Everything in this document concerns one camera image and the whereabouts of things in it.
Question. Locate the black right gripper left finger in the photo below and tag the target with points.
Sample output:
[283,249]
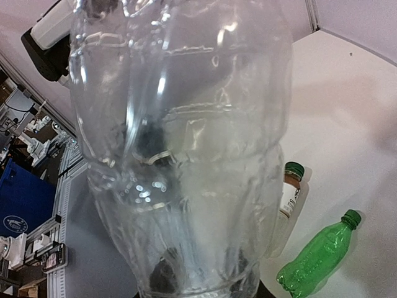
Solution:
[168,276]

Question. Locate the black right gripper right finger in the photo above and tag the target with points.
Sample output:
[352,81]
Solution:
[244,277]

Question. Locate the green plastic bottle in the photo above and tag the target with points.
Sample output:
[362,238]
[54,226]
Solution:
[318,259]

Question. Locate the clear plastic bottle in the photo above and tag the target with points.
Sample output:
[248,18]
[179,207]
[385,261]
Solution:
[180,109]

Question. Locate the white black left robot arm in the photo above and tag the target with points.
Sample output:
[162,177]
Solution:
[47,42]

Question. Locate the coffee bottle with dark cap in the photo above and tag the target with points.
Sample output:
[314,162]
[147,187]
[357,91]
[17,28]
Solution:
[293,175]

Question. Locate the blue plastic crate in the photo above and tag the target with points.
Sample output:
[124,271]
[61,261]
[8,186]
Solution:
[26,201]

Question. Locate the aluminium frame post left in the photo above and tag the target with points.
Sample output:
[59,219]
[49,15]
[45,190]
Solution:
[313,15]

